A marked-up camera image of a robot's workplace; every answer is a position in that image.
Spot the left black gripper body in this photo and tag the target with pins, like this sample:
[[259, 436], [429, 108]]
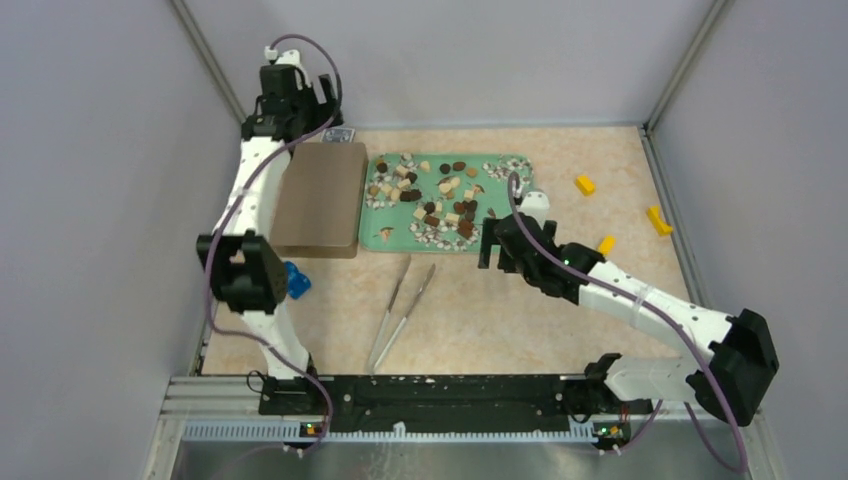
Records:
[[306, 106]]

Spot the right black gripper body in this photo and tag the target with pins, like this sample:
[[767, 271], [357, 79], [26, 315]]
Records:
[[510, 264]]

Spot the brown box lid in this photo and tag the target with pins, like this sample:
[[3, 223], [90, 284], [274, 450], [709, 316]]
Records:
[[321, 194]]

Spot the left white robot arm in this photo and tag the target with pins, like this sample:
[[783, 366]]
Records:
[[246, 280]]

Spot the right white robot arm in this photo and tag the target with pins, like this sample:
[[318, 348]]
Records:
[[726, 363]]

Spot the brown rectangular chocolate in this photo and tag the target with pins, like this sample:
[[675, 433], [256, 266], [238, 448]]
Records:
[[465, 229]]

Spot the brown chocolate box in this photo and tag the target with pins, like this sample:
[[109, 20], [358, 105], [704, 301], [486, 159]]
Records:
[[317, 251]]

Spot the blue playing card deck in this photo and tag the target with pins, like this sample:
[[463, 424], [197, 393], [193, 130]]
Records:
[[338, 135]]

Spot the green floral tray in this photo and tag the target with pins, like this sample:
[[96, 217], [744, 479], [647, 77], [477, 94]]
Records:
[[413, 202]]

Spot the yellow block near gripper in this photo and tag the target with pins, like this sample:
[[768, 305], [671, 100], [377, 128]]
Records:
[[606, 245]]

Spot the yellow block far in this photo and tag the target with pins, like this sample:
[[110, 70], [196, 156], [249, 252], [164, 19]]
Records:
[[585, 185]]

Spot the blue small block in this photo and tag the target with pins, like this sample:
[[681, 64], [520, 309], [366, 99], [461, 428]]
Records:
[[298, 283]]

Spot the yellow block near wall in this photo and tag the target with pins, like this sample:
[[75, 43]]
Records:
[[658, 221]]

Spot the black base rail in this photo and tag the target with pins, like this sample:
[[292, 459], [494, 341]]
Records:
[[462, 404]]

